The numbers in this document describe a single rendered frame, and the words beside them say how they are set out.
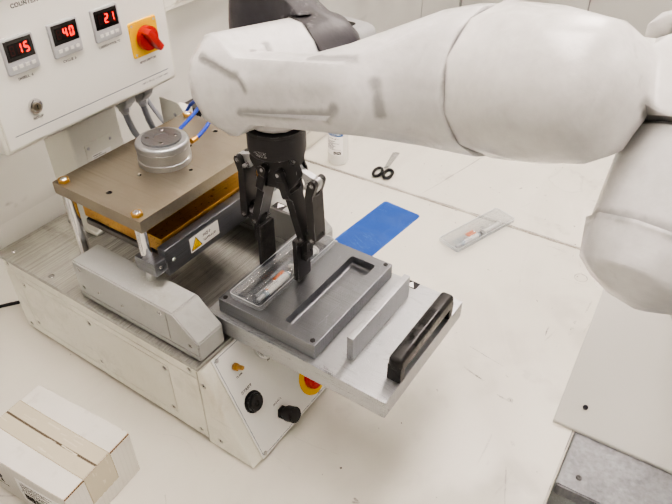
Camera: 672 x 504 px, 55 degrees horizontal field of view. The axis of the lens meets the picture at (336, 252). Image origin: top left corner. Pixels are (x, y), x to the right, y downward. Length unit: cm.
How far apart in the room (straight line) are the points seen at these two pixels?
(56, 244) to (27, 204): 38
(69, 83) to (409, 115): 65
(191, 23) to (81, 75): 78
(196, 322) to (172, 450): 24
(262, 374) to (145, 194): 32
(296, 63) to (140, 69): 61
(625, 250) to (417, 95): 18
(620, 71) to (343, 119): 20
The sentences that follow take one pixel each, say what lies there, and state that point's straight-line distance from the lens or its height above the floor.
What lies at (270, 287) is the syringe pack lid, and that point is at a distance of 90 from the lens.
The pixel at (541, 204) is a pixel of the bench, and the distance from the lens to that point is 160.
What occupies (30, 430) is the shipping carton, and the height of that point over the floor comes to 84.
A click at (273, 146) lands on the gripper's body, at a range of 79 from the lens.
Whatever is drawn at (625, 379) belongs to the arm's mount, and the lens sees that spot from 111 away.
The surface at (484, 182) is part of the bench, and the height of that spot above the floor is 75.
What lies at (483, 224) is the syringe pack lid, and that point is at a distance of 145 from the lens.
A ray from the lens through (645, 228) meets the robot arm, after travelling 44.
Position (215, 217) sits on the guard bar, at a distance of 97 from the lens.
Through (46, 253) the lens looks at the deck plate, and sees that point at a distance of 119.
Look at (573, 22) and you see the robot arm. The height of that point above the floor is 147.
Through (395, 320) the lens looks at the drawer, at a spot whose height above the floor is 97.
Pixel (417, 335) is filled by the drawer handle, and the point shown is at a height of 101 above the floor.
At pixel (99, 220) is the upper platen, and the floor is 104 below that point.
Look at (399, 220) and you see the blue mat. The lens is 147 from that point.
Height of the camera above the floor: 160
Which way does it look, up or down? 38 degrees down
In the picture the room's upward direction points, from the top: straight up
